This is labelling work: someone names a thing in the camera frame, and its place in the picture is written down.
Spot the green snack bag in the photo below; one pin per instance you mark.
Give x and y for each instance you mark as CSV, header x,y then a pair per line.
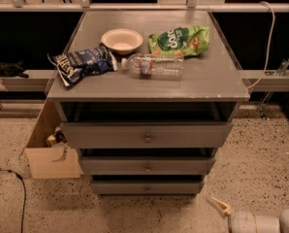
x,y
185,41

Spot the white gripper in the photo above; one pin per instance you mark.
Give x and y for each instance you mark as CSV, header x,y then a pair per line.
x,y
242,222

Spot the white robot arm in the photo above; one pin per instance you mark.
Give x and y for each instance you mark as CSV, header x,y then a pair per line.
x,y
271,224

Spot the grey wooden drawer cabinet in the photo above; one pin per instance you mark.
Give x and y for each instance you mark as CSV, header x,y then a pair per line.
x,y
210,89

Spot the grey drawer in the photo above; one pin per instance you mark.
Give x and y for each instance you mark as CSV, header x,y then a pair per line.
x,y
146,135
147,188
140,165

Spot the black object on ledge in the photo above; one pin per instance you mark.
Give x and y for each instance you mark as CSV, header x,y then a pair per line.
x,y
12,70

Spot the grey top drawer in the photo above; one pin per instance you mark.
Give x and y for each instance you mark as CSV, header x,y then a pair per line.
x,y
146,135

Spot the white paper bowl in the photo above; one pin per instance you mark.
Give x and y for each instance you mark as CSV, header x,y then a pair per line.
x,y
122,41

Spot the grey bottom drawer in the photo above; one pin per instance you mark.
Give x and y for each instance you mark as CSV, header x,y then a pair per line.
x,y
147,188

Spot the cardboard box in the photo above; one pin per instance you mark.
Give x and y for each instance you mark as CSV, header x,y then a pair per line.
x,y
47,158

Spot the grey middle drawer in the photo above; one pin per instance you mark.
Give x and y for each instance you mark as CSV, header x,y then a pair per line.
x,y
140,165

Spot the clear plastic water bottle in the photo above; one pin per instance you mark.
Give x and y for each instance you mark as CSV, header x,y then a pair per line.
x,y
154,66

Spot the blue chip bag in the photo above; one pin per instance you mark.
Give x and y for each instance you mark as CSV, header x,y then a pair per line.
x,y
73,66

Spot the metal rail bracket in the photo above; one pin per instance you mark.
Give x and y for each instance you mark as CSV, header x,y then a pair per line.
x,y
268,95

